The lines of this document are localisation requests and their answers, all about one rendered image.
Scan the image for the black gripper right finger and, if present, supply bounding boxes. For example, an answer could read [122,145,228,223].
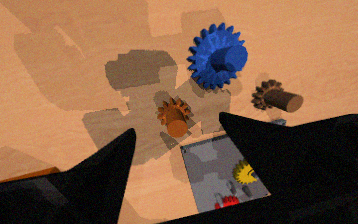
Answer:
[219,112,358,195]

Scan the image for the blue gear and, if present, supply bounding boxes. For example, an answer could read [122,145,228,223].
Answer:
[187,23,248,90]

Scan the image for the red gear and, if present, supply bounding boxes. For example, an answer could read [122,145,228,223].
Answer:
[214,196,240,209]

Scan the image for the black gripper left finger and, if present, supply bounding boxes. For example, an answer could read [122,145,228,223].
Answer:
[0,128,136,224]

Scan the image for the yellow gear with black stripe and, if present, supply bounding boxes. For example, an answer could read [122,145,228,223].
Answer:
[232,158,257,184]

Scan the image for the grey flat board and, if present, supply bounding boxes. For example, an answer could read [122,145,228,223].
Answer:
[181,134,269,213]

